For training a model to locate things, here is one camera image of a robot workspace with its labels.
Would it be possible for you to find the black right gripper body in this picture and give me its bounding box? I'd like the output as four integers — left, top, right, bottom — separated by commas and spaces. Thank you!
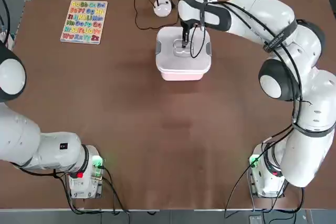
181, 21, 191, 41

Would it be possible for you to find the white bin lid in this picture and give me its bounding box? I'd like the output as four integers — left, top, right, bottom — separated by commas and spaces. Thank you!
155, 26, 212, 74

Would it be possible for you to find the pink plastic bin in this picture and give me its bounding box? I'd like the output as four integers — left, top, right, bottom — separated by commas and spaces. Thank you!
157, 68, 211, 82

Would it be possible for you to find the colourful alphabet puzzle board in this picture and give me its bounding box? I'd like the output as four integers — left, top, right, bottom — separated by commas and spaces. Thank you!
59, 0, 109, 45

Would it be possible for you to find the black cable with metal connector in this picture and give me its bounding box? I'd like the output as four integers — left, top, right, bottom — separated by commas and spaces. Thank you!
189, 2, 208, 59

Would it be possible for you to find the black lamp cable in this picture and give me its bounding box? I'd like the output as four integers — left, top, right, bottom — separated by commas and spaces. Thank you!
134, 0, 182, 30

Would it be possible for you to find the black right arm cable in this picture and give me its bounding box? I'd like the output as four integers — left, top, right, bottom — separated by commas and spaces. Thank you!
204, 0, 313, 219

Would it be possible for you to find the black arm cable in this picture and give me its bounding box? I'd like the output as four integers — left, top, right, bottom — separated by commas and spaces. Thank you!
204, 0, 313, 219
10, 162, 132, 216

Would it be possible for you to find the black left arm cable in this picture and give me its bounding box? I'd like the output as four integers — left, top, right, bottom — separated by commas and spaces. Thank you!
10, 162, 132, 216

